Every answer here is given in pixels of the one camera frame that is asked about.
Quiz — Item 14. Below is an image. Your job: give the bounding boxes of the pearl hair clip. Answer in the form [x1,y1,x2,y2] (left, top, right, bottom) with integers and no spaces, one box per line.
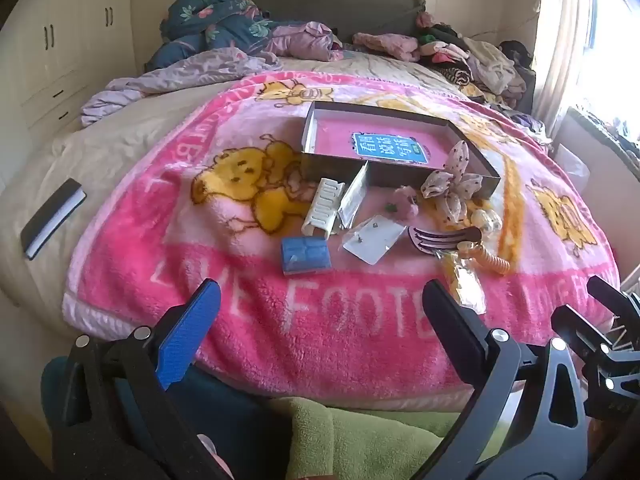
[470,208,503,235]

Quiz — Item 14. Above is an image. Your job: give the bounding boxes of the dark teal cloth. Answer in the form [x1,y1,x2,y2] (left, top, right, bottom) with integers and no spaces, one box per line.
[42,355,301,480]

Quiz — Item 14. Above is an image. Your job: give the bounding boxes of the beige spiral hair tie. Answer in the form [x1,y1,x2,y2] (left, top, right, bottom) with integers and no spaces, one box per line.
[460,241,511,276]

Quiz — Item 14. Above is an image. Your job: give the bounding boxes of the pile of clothes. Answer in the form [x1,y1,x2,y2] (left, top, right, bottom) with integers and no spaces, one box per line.
[352,12,539,111]

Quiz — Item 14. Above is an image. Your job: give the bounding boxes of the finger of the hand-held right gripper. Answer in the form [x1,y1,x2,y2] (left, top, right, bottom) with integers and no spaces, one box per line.
[586,275,640,343]
[550,304,640,421]

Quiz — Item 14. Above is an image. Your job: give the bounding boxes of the pink cartoon printed blanket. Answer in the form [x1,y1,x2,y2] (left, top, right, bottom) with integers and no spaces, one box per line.
[62,71,621,402]

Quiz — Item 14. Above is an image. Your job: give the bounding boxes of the polka dot bow hair tie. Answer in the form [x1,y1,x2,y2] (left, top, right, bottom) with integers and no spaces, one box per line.
[420,140,484,224]

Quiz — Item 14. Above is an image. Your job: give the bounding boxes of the black notebook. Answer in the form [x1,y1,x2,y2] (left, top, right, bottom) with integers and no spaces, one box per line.
[20,178,87,261]

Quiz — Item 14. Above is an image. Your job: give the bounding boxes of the grey headboard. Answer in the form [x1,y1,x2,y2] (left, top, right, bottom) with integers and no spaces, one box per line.
[235,0,427,47]

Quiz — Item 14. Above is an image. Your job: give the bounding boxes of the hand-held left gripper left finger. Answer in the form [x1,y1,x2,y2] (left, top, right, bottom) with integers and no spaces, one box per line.
[50,278,236,480]

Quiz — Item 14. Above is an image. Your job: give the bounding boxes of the blue book in box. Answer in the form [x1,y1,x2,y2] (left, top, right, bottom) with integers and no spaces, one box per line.
[350,132,430,166]

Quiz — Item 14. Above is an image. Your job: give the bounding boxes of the yellow items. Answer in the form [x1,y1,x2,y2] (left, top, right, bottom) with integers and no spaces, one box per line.
[440,252,489,314]

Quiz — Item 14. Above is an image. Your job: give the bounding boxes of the cream wardrobe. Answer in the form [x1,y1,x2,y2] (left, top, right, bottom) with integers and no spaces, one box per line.
[0,0,147,137]

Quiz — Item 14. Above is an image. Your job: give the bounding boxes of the lilac pink garment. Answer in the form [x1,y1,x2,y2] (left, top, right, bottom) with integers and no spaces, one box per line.
[272,21,344,60]

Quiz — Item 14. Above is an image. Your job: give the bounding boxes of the window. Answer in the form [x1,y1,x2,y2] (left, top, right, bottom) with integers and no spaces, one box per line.
[575,0,640,126]

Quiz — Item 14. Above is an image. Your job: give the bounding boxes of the bed with beige sheet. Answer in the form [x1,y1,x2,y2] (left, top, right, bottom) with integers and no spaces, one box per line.
[0,50,551,341]

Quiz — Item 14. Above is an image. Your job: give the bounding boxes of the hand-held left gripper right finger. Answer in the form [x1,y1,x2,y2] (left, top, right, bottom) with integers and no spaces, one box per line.
[422,280,591,480]

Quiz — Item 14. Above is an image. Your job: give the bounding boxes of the cream curtain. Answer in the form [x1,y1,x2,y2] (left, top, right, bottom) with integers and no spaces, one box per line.
[532,0,594,127]

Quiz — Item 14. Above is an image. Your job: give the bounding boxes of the lilac blanket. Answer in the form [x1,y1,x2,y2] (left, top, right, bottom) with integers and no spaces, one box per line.
[81,51,284,127]

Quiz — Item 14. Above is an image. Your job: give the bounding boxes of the dark blue floral quilt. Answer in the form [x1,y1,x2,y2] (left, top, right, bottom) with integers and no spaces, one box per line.
[150,0,275,69]

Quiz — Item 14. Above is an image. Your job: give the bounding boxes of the shallow cardboard box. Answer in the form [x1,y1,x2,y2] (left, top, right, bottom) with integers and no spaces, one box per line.
[300,101,502,229]

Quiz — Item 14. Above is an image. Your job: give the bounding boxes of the white plastic bag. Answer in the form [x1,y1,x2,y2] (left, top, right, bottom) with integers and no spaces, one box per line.
[554,142,592,192]

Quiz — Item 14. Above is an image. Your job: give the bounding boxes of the white earring card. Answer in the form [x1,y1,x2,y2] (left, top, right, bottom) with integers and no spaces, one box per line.
[342,215,408,264]

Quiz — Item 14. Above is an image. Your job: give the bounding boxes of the green fleece clothing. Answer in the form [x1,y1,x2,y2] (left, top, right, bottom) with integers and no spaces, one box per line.
[270,395,503,480]

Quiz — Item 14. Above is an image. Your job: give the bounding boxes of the white hair claw clip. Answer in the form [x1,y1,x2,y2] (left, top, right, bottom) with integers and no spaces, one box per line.
[301,178,347,239]

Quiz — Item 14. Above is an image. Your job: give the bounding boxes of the dark red hair claw clip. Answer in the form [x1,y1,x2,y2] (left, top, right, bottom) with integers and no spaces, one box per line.
[408,225,483,257]

